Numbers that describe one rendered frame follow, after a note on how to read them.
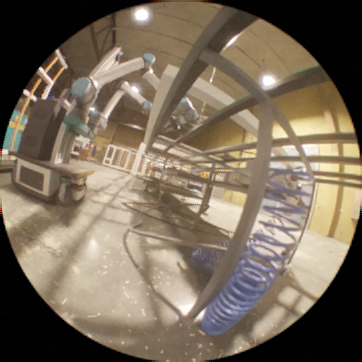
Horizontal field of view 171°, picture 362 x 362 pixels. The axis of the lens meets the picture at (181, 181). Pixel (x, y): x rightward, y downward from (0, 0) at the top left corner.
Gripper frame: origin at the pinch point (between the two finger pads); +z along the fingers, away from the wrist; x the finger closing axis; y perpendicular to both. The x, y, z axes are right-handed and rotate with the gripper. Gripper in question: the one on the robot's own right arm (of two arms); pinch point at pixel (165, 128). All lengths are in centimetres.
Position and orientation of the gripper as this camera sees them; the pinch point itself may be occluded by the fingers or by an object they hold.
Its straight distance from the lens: 121.5
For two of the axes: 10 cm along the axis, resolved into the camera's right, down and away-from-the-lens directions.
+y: 2.4, -3.7, 9.0
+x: -4.3, -8.7, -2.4
